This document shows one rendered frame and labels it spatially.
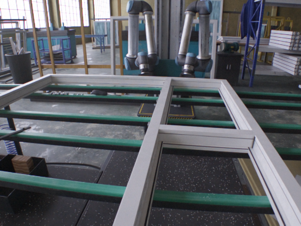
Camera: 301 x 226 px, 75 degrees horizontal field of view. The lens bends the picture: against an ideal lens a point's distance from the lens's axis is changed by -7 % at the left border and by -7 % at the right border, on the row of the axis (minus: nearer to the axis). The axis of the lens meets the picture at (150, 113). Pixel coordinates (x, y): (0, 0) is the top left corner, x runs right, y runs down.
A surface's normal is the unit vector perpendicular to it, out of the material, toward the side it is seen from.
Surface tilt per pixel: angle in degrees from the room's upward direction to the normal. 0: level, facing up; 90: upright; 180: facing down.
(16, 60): 94
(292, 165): 0
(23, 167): 90
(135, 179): 0
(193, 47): 90
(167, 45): 90
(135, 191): 0
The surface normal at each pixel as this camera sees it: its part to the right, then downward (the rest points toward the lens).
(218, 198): 0.00, -0.92
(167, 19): -0.11, 0.39
